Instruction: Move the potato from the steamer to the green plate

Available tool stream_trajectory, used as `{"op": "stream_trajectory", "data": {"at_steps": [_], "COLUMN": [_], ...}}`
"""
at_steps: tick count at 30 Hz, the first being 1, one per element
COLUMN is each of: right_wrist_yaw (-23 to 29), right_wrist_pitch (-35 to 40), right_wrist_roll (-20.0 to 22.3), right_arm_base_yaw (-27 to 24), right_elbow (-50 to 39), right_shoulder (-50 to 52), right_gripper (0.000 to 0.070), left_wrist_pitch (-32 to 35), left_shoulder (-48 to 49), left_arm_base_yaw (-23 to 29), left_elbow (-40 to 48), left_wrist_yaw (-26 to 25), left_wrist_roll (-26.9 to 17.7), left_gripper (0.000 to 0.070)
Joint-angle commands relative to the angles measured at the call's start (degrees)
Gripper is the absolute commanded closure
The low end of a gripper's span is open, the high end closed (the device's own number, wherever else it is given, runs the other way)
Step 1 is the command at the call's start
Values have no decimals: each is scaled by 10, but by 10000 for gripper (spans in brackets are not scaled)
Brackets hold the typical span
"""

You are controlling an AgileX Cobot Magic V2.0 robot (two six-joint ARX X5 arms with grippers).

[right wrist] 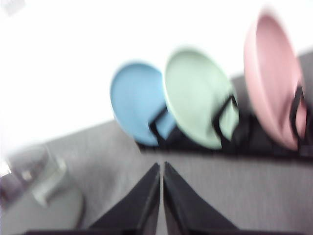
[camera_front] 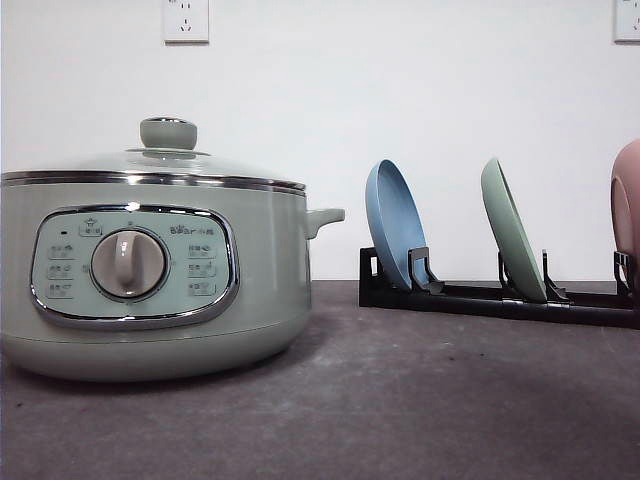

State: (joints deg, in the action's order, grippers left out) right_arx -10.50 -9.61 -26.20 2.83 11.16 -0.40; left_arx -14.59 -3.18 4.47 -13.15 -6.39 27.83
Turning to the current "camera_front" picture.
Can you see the glass steamer lid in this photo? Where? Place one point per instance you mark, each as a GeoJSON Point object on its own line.
{"type": "Point", "coordinates": [167, 153]}

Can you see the green plate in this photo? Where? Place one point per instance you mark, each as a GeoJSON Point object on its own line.
{"type": "Point", "coordinates": [509, 233]}

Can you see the blue plate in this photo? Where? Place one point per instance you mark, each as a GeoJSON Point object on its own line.
{"type": "Point", "coordinates": [393, 218]}

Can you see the green electric steamer pot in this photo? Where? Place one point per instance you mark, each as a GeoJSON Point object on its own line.
{"type": "Point", "coordinates": [140, 282]}

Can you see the pink plate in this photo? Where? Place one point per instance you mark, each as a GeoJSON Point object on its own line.
{"type": "Point", "coordinates": [625, 211]}

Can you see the black dish rack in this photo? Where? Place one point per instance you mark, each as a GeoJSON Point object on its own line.
{"type": "Point", "coordinates": [425, 292]}

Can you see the white wall socket left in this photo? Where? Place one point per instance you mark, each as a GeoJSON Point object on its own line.
{"type": "Point", "coordinates": [186, 23]}

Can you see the white wall socket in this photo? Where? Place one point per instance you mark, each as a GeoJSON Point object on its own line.
{"type": "Point", "coordinates": [186, 23]}
{"type": "Point", "coordinates": [624, 23]}

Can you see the white wall socket right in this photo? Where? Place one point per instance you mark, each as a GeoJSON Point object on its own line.
{"type": "Point", "coordinates": [624, 23]}

